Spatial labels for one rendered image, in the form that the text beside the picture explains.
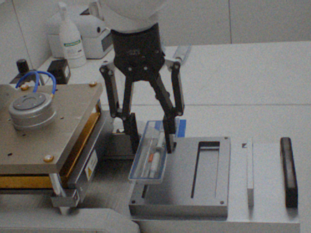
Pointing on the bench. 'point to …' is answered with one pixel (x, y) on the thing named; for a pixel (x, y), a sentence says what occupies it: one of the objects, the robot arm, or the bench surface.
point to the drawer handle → (288, 172)
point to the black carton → (60, 71)
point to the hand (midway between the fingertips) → (151, 134)
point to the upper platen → (8, 187)
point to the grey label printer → (82, 24)
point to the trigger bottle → (70, 39)
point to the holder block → (189, 180)
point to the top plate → (37, 127)
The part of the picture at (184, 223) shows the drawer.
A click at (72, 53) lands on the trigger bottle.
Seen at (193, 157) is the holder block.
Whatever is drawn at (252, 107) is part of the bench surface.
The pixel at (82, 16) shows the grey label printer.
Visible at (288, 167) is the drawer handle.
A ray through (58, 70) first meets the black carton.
